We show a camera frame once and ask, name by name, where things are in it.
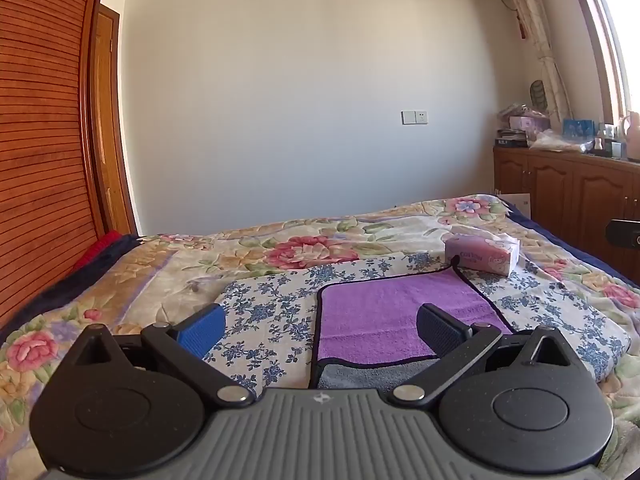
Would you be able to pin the pink thermos jug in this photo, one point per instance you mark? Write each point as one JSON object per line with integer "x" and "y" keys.
{"x": 632, "y": 135}

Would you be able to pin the blue box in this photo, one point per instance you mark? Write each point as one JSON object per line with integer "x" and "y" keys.
{"x": 577, "y": 129}

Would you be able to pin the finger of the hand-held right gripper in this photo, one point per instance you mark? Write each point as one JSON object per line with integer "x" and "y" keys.
{"x": 622, "y": 234}

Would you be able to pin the blue floral cloth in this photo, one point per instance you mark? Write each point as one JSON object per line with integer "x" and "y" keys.
{"x": 270, "y": 300}

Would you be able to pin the clear plastic bag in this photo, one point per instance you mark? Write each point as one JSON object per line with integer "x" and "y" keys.
{"x": 557, "y": 142}

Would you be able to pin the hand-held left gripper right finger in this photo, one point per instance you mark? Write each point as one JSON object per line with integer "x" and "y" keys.
{"x": 439, "y": 332}

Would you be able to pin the wooden window frame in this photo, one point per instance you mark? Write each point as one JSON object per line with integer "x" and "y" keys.
{"x": 600, "y": 35}

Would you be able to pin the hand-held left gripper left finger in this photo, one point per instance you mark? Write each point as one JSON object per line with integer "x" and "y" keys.
{"x": 202, "y": 334}

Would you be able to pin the floral blanket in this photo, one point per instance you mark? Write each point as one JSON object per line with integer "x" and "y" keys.
{"x": 300, "y": 250}

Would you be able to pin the red cloth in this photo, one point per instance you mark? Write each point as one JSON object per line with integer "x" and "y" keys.
{"x": 97, "y": 249}

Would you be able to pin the wooden room door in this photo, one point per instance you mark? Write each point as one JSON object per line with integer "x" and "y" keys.
{"x": 107, "y": 135}

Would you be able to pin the purple and grey towel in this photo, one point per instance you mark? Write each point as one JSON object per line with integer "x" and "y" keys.
{"x": 370, "y": 320}

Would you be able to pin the wooden cabinet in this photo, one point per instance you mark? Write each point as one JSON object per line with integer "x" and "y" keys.
{"x": 550, "y": 190}

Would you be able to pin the patterned curtain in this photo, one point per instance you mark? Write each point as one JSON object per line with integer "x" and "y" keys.
{"x": 540, "y": 35}

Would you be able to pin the hand fan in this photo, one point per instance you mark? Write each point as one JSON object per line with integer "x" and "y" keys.
{"x": 538, "y": 96}

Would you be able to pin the red hanging tassel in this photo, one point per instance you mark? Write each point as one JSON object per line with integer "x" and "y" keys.
{"x": 522, "y": 27}

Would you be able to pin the white wall socket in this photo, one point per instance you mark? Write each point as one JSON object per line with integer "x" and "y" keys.
{"x": 415, "y": 117}

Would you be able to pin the pink tissue box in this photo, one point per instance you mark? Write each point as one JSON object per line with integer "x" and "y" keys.
{"x": 482, "y": 255}

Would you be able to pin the small white bottle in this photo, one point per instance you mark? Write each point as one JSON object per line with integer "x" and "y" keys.
{"x": 598, "y": 145}

